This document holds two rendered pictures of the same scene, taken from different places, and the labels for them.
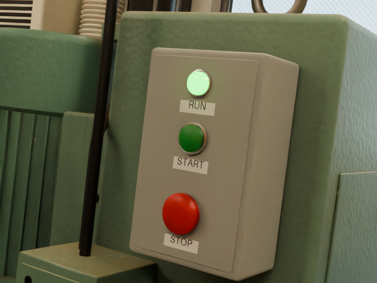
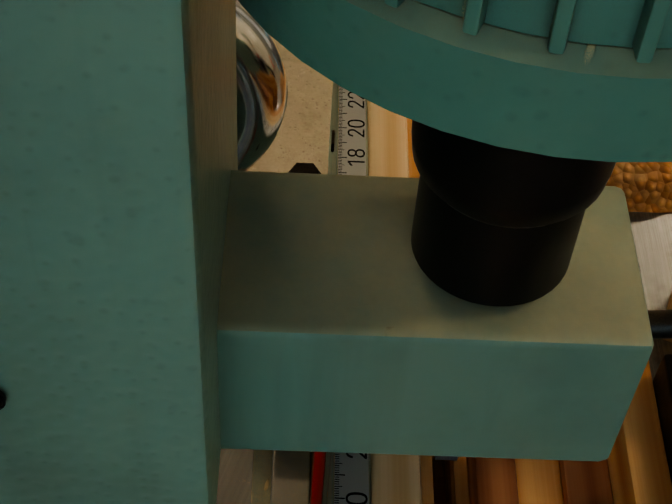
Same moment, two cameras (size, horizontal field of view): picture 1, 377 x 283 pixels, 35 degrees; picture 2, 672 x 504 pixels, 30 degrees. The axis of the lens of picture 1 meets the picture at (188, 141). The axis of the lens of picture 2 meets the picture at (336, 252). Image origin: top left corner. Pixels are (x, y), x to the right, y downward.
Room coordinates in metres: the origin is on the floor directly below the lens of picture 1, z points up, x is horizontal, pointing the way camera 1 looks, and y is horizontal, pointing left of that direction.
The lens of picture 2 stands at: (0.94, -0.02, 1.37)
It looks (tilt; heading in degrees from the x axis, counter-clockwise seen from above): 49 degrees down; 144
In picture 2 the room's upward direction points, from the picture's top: 4 degrees clockwise
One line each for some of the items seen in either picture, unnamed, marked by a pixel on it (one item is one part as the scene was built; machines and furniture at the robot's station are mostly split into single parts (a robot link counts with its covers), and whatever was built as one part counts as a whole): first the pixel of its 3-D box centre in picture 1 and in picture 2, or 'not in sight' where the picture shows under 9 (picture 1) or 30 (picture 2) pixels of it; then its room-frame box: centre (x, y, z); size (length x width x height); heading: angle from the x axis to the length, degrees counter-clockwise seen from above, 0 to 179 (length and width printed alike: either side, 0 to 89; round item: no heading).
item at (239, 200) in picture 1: (212, 158); not in sight; (0.47, -0.02, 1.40); 0.10 x 0.06 x 0.16; 57
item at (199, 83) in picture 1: (197, 83); not in sight; (0.44, 0.00, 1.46); 0.02 x 0.01 x 0.02; 57
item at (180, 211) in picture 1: (180, 213); not in sight; (0.44, 0.00, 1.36); 0.03 x 0.01 x 0.03; 57
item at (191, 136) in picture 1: (191, 138); not in sight; (0.44, 0.00, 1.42); 0.02 x 0.01 x 0.02; 57
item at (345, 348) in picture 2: not in sight; (414, 326); (0.75, 0.16, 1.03); 0.14 x 0.07 x 0.09; 57
